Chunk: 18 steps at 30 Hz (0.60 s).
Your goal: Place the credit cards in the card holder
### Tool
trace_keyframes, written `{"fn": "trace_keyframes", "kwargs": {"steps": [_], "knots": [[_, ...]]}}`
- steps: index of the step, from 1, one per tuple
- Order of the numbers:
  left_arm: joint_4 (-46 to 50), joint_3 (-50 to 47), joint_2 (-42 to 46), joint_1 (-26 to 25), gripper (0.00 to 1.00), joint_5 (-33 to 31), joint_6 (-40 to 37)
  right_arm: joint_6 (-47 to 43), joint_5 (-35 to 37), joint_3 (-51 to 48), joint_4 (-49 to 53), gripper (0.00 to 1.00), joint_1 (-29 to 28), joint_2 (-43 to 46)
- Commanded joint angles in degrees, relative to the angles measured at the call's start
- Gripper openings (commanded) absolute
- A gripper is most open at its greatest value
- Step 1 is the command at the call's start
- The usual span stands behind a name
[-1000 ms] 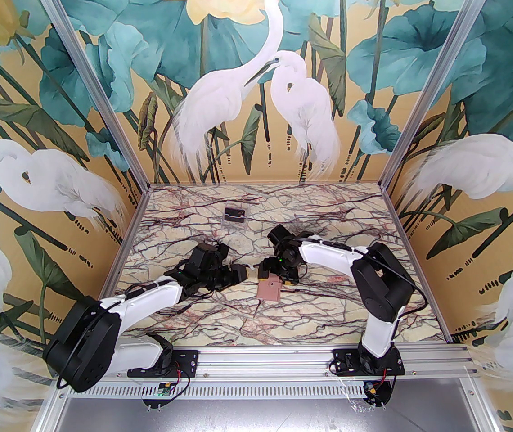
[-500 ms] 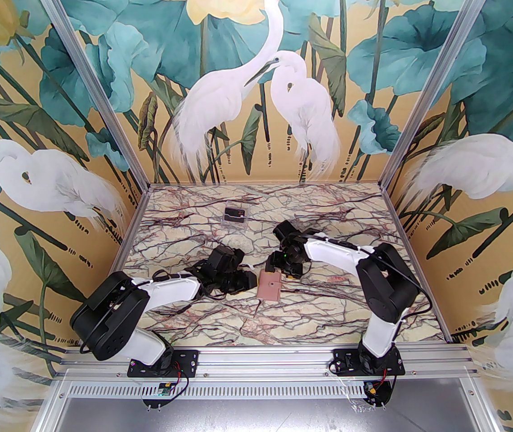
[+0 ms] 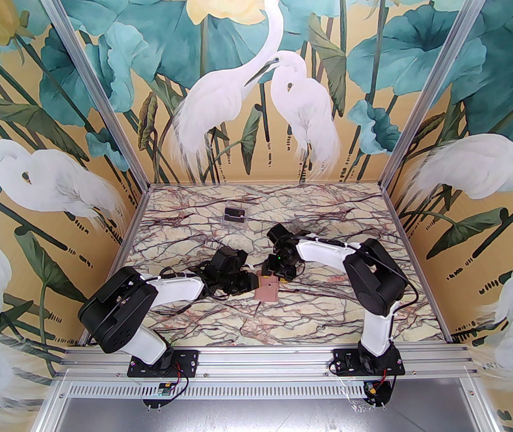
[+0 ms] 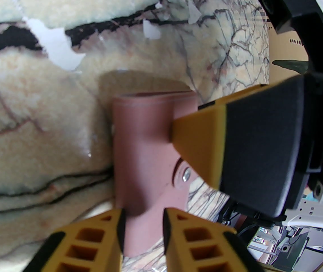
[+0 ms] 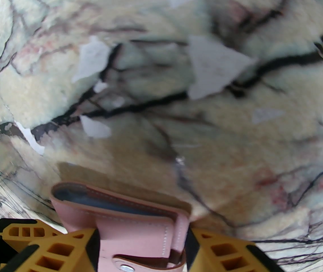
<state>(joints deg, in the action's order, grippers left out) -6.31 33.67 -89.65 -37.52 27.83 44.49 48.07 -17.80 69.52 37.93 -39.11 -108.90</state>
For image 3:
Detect pink card holder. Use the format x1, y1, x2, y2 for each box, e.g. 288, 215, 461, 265
255, 275, 280, 304

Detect perforated metal strip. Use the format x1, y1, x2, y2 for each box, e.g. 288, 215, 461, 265
56, 380, 484, 399

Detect grey metal sheet panel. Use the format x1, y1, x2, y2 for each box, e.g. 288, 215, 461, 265
36, 396, 502, 432

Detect aluminium mounting rail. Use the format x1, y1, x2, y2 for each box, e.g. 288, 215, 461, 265
61, 346, 480, 380

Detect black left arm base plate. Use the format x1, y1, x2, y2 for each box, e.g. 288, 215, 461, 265
128, 348, 199, 377

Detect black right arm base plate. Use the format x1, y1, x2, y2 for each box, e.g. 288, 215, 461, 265
332, 348, 405, 376

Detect aluminium table side rail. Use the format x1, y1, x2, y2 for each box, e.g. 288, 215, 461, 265
380, 185, 455, 345
106, 185, 151, 282

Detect black bracket with yellow connector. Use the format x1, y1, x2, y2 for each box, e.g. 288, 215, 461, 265
361, 375, 396, 407

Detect aluminium frame post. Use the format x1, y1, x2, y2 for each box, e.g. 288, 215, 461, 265
27, 0, 151, 190
380, 0, 502, 190

